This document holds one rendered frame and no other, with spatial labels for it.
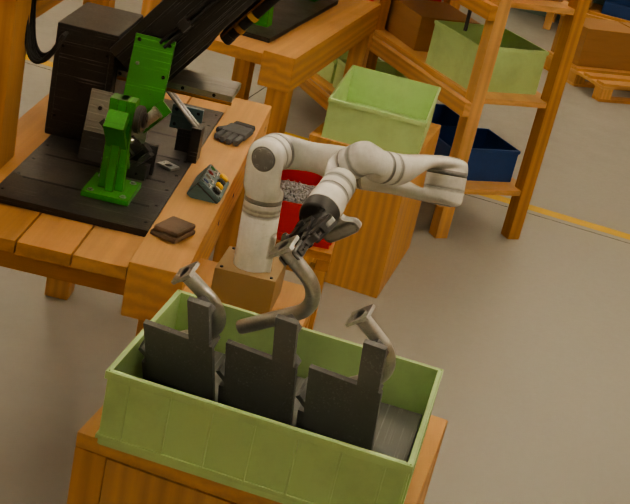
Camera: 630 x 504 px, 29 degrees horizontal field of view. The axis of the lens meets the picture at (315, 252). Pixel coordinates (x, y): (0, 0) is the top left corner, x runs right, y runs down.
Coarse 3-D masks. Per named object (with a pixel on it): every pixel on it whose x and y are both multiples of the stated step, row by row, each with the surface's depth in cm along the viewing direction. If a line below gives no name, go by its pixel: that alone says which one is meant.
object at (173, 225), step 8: (160, 224) 309; (168, 224) 310; (176, 224) 311; (184, 224) 312; (192, 224) 313; (152, 232) 309; (160, 232) 308; (168, 232) 307; (176, 232) 306; (184, 232) 309; (192, 232) 313; (168, 240) 307; (176, 240) 307
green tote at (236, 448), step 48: (240, 336) 270; (144, 384) 233; (384, 384) 266; (432, 384) 263; (96, 432) 240; (144, 432) 237; (192, 432) 234; (240, 432) 232; (288, 432) 229; (240, 480) 235; (288, 480) 233; (336, 480) 231; (384, 480) 228
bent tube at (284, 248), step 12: (288, 240) 226; (276, 252) 225; (288, 252) 225; (288, 264) 227; (300, 264) 226; (300, 276) 227; (312, 276) 227; (312, 288) 228; (312, 300) 230; (276, 312) 238; (288, 312) 235; (300, 312) 233; (312, 312) 233; (240, 324) 243; (252, 324) 241; (264, 324) 239
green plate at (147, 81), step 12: (144, 36) 339; (144, 48) 340; (156, 48) 340; (168, 48) 339; (132, 60) 340; (144, 60) 340; (156, 60) 340; (168, 60) 340; (132, 72) 341; (144, 72) 341; (156, 72) 341; (168, 72) 340; (132, 84) 341; (144, 84) 341; (156, 84) 341; (132, 96) 342; (144, 96) 342; (156, 96) 342
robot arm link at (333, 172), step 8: (336, 152) 249; (328, 160) 249; (336, 160) 248; (328, 168) 245; (336, 168) 242; (344, 168) 243; (328, 176) 240; (336, 176) 240; (344, 176) 240; (352, 176) 242; (344, 184) 239; (352, 184) 241; (352, 192) 241
